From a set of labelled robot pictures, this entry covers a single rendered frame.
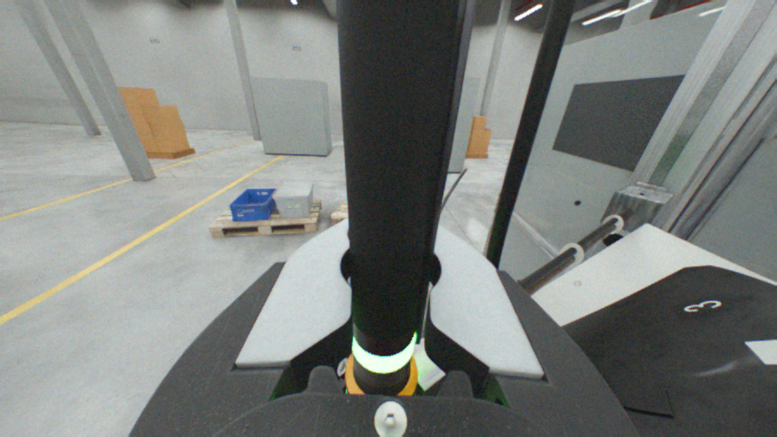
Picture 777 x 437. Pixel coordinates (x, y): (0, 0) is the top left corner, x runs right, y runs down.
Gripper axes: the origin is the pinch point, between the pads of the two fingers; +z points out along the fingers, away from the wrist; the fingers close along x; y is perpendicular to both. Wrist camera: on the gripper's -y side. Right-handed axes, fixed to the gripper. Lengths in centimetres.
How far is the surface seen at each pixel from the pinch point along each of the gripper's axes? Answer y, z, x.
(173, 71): -73, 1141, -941
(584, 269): 19.9, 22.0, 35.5
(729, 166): 4, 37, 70
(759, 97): -8, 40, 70
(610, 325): 9.5, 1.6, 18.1
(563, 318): 26.1, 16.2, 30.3
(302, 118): 52, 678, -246
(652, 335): 7.1, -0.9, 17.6
